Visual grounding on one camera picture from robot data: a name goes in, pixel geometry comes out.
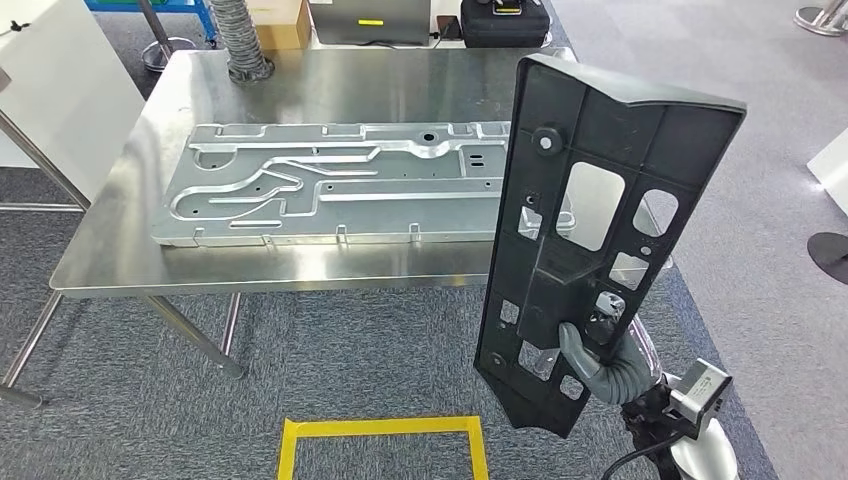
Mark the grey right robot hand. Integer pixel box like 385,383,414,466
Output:
557,291,664,407

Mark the black plastic plate part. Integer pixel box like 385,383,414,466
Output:
473,53,749,441

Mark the stainless steel workbench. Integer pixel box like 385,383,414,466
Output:
0,46,674,409

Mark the blue metal shelf rack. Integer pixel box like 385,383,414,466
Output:
84,0,219,42

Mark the black stanchion base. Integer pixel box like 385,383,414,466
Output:
806,231,848,287

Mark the yellow floor tape square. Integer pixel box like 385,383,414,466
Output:
276,415,491,480

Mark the white box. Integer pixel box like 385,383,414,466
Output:
806,128,848,217

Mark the stamped metal panel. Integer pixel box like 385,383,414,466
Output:
150,121,578,249

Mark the black carrying case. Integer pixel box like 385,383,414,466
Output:
460,0,553,50

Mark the white desk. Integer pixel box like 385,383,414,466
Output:
307,13,555,52

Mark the steel stanchion base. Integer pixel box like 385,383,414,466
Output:
793,0,848,38

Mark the grey laptop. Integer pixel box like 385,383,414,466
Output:
307,0,433,48

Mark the cardboard box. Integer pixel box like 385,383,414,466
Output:
246,0,313,52

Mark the white cabinet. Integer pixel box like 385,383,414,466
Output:
0,0,147,201

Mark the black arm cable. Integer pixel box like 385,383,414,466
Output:
599,430,684,480

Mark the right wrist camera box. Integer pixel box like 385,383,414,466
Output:
635,358,734,442

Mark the grey flexible duct hose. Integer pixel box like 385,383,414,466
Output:
209,0,276,85

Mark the steel stanchion post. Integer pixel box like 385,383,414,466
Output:
135,0,199,73

